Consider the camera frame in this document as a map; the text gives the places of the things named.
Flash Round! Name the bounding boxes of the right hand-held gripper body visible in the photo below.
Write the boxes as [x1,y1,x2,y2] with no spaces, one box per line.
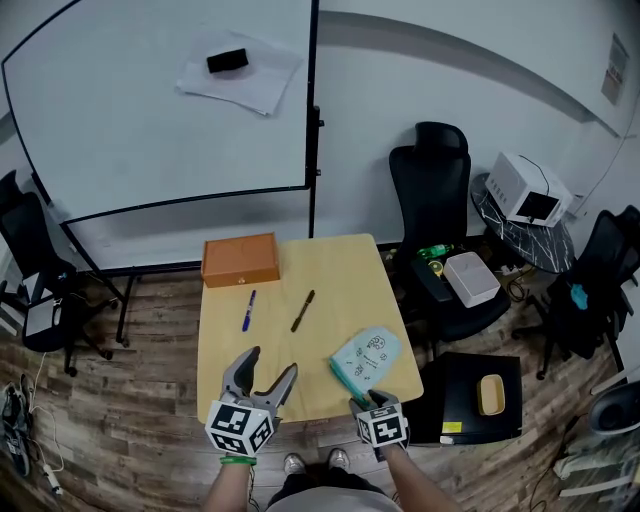
[351,401,411,464]

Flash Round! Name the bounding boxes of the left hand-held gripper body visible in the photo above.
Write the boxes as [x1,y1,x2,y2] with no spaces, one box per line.
[203,392,282,458]

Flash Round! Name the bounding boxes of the light blue pouch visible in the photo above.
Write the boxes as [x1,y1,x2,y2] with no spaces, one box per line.
[328,326,404,402]

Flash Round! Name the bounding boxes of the blue pen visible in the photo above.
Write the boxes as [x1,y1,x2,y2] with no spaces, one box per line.
[241,289,258,333]

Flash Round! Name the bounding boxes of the black pen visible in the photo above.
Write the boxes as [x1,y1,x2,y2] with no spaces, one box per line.
[290,289,317,334]

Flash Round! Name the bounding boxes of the person's left forearm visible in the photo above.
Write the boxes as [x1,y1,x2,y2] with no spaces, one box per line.
[201,457,257,512]

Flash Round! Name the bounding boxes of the person's right forearm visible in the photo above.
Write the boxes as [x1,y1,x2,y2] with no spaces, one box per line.
[383,442,465,512]

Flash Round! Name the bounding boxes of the black cabinet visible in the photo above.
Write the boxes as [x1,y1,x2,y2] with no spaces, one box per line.
[406,350,524,447]

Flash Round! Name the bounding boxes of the person's black trousers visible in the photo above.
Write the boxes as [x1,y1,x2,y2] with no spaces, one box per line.
[266,462,392,507]

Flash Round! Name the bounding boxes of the person's white shirt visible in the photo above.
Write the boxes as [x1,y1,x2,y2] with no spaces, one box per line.
[263,486,402,512]

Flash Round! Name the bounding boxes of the small wooden tray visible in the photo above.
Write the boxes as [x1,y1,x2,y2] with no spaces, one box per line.
[476,373,506,418]

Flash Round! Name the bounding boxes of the orange box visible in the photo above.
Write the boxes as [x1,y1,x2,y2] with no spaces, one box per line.
[200,231,282,290]

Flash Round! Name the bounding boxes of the flat black box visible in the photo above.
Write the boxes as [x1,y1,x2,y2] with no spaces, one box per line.
[410,256,454,304]

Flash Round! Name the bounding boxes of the white plastic box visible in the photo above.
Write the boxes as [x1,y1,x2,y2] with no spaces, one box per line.
[443,251,502,309]

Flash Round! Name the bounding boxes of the green plastic bottle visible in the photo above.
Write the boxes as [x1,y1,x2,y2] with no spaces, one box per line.
[415,243,456,261]

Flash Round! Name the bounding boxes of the silver laptop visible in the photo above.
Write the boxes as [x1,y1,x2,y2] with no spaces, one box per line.
[21,294,64,338]

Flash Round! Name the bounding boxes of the black office chair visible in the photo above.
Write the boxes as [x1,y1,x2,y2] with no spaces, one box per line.
[388,120,512,352]
[0,169,120,378]
[536,204,640,382]

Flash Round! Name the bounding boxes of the round black marble table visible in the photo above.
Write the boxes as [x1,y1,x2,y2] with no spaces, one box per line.
[469,171,577,276]

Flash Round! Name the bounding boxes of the grey sneaker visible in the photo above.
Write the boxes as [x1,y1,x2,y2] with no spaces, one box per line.
[0,380,29,437]
[2,429,34,477]

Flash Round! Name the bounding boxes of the teal cloth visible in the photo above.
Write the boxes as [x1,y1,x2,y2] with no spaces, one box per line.
[569,283,592,312]

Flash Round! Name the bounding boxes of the grey floor fan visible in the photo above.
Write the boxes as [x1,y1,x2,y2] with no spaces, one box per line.
[586,381,640,437]

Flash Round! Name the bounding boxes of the white boxy appliance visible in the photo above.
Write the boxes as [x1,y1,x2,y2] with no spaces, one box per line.
[484,151,574,228]

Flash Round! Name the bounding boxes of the whiteboard on black stand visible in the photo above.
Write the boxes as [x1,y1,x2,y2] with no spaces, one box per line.
[0,0,322,347]

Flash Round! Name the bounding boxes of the white paper sheets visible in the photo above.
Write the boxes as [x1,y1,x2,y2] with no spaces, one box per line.
[174,29,305,118]

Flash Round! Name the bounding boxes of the black whiteboard eraser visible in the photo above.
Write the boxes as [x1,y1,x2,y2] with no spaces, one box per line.
[205,47,250,76]

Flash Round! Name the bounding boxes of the white power strip with cable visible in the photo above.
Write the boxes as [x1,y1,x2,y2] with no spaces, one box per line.
[19,349,67,497]

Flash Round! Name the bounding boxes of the white metal frame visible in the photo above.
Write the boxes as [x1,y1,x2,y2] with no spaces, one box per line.
[551,438,640,502]

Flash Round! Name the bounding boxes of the grey wall trunking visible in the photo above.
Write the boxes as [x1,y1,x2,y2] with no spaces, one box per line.
[318,9,625,140]

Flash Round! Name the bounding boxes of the wall poster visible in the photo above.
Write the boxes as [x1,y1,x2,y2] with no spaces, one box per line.
[600,31,632,107]

